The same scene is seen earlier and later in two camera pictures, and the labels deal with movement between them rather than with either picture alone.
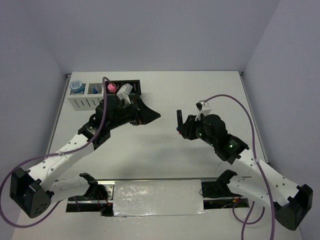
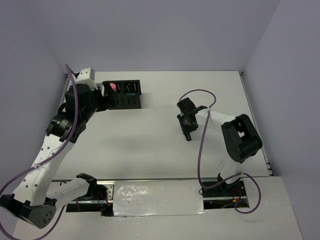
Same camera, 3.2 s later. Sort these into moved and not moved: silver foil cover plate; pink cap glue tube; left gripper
Moved: left gripper
Not moved: silver foil cover plate; pink cap glue tube
